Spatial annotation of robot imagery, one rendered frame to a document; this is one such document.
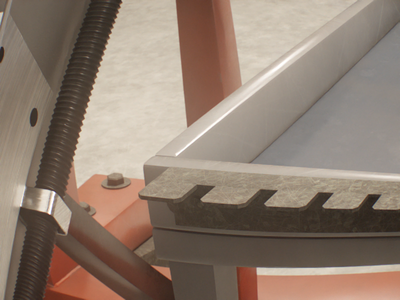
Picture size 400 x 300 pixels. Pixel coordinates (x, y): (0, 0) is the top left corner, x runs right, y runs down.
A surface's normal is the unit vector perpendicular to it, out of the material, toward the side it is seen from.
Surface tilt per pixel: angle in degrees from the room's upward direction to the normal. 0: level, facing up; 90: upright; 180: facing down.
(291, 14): 0
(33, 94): 90
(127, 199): 0
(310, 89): 90
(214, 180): 0
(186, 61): 90
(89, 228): 90
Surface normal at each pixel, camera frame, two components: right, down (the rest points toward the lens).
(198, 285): -0.43, 0.36
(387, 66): -0.10, -0.93
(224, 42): 0.90, 0.07
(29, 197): -0.35, -0.49
